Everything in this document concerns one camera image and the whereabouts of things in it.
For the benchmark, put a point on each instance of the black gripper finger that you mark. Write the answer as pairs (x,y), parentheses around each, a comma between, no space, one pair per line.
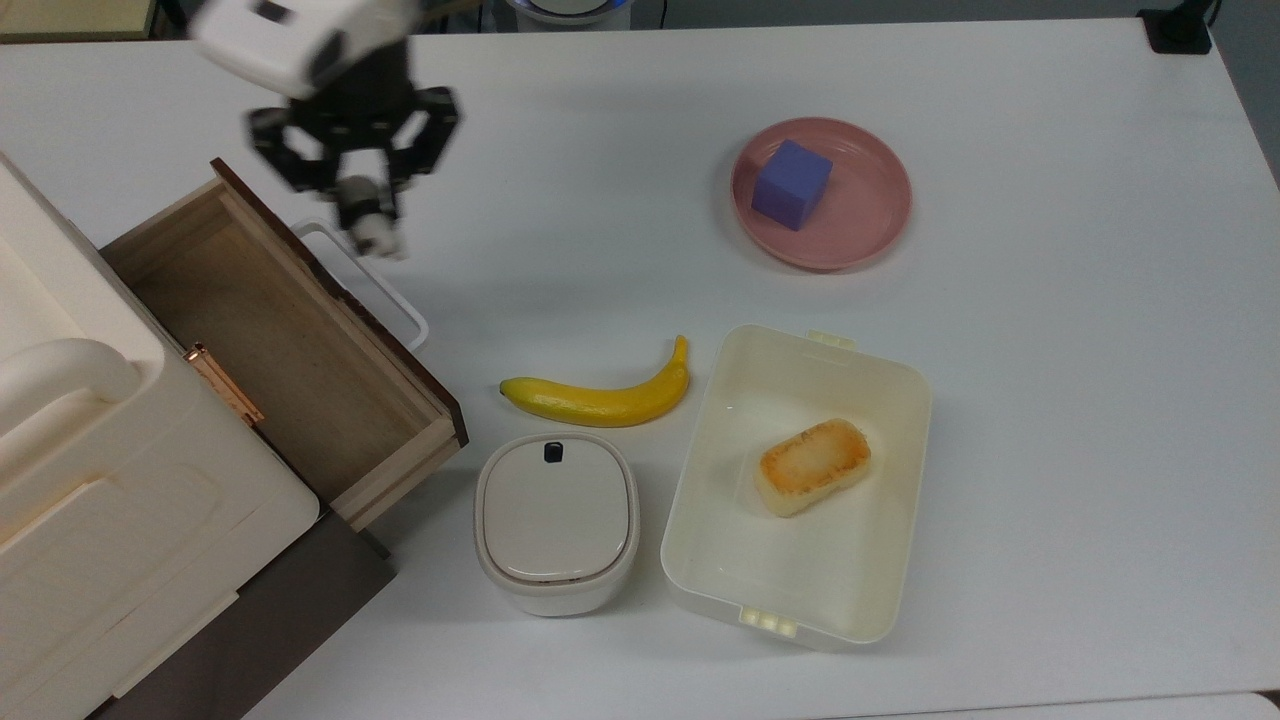
(295,150)
(430,130)

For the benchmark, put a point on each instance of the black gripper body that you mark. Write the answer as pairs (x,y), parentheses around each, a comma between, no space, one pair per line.
(360,105)

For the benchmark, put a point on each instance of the small panda toy figure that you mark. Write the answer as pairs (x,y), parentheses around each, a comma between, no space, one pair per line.
(368,220)

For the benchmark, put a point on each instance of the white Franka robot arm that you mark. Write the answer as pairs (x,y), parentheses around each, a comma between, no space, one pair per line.
(290,40)

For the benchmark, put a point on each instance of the wooden drawer with dark front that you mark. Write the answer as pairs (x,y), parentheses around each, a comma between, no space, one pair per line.
(290,370)

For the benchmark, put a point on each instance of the cream plastic drawer cabinet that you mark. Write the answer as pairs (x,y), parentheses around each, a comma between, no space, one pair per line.
(110,540)

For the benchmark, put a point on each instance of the copper latch on storage box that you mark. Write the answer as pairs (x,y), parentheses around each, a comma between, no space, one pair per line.
(225,385)

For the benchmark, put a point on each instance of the light wooden desk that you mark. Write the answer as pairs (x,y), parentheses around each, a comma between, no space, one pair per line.
(70,15)

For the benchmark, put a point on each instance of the yellow banana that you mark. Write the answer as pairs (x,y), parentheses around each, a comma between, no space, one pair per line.
(600,405)

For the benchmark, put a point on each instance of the purple cube block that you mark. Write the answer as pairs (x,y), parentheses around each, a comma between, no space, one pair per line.
(792,185)

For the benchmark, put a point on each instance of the small lidded cream container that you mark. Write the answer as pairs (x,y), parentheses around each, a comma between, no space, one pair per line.
(557,520)

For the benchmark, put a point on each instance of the pink round plate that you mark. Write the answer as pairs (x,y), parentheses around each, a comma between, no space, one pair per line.
(860,225)

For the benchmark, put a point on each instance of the dark wood cabinet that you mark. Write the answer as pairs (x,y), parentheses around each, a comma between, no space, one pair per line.
(290,620)

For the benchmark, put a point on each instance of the toasted bread piece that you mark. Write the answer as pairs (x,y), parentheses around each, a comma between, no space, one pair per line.
(812,467)

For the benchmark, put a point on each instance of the open cream plastic bin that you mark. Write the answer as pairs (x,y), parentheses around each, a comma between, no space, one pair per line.
(730,560)

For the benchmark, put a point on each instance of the black clamp mount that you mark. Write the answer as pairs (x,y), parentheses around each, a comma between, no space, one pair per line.
(1178,28)

